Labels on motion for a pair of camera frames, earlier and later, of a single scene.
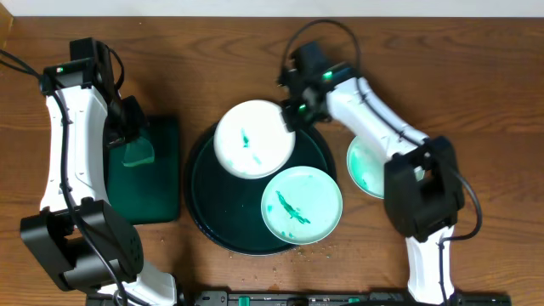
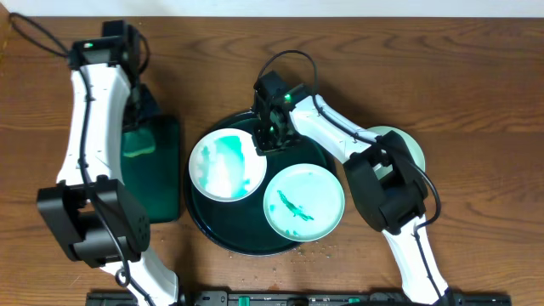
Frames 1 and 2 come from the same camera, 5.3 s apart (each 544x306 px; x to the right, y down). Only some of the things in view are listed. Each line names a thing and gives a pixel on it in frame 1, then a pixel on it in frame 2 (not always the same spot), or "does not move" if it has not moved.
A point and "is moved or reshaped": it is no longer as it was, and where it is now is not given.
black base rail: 332,297 does not move
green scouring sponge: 137,152 is moved or reshaped
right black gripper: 292,122 → 262,144
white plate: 252,140 is moved or reshaped
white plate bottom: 302,205 does not move
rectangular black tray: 149,194 does not move
